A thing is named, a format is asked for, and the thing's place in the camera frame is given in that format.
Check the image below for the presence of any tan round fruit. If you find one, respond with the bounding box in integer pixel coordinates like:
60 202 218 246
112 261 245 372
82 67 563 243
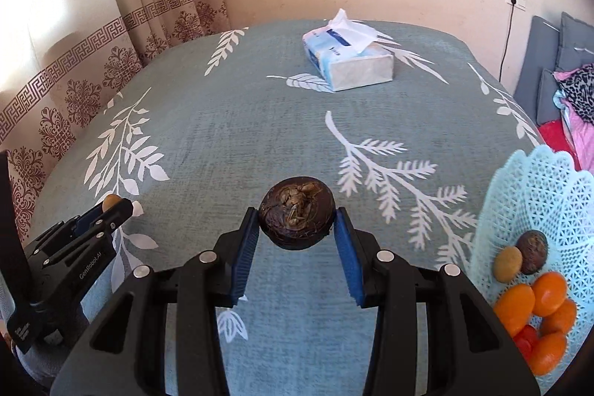
102 194 122 212

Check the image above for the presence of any orange fruit in basket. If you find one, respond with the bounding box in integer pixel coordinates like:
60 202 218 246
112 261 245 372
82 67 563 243
493 284 536 338

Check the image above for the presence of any leopard print garment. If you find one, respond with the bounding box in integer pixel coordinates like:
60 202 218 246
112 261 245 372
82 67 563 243
555 63 594 124

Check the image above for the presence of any red blanket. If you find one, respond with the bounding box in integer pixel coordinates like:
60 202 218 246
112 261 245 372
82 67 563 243
539 118 581 171

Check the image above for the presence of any red tomato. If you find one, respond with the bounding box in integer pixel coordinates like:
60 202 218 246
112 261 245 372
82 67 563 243
513 325 539 362

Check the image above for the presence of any light blue lattice fruit basket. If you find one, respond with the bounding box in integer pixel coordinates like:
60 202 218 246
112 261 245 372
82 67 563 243
468 145 593 394

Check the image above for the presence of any black power cable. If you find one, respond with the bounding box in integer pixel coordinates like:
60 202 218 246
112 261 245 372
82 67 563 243
497 0 518 82

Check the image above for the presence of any brown round fruit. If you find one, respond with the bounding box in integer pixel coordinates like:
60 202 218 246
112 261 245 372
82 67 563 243
492 246 522 284

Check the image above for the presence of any tissue pack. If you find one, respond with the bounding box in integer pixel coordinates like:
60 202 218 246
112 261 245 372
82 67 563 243
302 9 395 92

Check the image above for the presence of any beige patterned curtain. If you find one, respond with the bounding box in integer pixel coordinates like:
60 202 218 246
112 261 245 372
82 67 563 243
1 0 229 239

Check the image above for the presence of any dark fruit in basket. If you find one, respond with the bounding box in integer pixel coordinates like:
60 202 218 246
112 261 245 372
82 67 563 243
515 230 549 275

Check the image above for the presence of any grey blue cushion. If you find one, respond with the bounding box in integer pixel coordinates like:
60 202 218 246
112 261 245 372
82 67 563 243
536 12 593 125
513 16 560 125

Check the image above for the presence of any dark brown wrinkled fruit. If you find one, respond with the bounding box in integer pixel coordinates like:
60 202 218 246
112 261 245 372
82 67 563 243
258 177 336 250

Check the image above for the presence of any pink cloth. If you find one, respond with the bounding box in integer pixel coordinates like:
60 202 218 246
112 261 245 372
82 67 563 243
558 84 593 173

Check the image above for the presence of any teal leaf-pattern bedspread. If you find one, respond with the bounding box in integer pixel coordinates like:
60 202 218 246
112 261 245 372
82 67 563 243
31 21 542 395

